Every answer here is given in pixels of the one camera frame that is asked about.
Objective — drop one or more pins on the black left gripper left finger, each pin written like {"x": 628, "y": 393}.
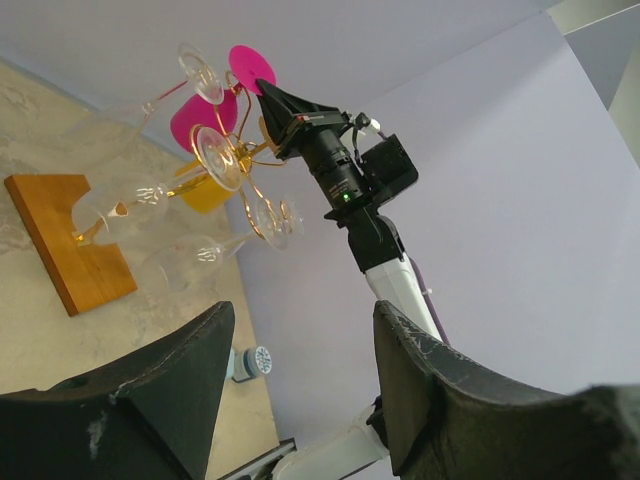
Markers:
{"x": 150, "y": 414}

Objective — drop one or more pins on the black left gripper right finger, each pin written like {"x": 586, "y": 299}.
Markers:
{"x": 448, "y": 417}

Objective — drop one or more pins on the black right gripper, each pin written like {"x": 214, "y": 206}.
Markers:
{"x": 293, "y": 123}

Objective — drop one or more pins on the magenta plastic goblet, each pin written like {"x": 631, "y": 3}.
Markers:
{"x": 212, "y": 105}

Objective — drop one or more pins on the yellow plastic goblet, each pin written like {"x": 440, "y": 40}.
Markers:
{"x": 207, "y": 195}

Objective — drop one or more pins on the clear champagne flute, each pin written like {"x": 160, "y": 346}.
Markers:
{"x": 196, "y": 258}
{"x": 105, "y": 134}

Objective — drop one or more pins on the clear wine glass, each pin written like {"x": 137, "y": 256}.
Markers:
{"x": 129, "y": 203}

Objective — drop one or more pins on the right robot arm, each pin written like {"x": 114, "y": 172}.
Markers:
{"x": 358, "y": 168}

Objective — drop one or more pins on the wooden rack base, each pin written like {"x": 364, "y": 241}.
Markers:
{"x": 85, "y": 277}

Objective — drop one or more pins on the gold wire wine glass rack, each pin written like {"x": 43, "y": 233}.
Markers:
{"x": 129, "y": 203}

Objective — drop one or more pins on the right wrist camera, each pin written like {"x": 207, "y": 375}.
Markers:
{"x": 363, "y": 124}

